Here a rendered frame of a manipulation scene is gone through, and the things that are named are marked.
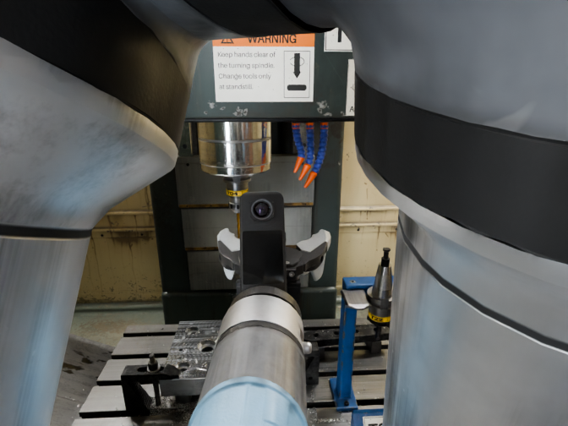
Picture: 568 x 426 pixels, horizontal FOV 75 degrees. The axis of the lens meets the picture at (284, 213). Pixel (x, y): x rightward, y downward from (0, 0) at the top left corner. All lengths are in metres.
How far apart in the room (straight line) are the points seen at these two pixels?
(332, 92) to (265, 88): 0.11
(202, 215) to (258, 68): 0.81
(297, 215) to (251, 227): 0.97
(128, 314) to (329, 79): 1.64
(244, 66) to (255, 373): 0.47
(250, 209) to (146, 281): 1.63
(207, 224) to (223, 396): 1.13
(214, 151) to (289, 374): 0.57
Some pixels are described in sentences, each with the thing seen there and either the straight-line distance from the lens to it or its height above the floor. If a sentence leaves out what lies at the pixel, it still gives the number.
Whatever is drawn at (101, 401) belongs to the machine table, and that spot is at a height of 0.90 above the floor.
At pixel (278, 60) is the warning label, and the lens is 0.62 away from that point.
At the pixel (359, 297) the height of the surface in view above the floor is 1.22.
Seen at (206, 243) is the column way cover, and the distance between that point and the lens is 1.38.
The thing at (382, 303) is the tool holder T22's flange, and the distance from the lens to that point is 0.81.
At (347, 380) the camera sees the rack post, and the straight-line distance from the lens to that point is 1.00.
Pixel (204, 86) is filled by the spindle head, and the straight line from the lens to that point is 0.63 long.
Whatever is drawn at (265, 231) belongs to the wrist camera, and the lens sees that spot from 0.37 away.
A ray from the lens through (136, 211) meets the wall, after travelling 1.82.
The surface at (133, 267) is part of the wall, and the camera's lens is 1.96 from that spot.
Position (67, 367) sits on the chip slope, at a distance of 1.62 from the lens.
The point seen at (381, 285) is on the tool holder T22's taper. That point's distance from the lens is 0.80.
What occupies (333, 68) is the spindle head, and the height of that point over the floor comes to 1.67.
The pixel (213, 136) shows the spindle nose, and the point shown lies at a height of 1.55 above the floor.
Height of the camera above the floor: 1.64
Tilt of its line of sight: 19 degrees down
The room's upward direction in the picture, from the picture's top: straight up
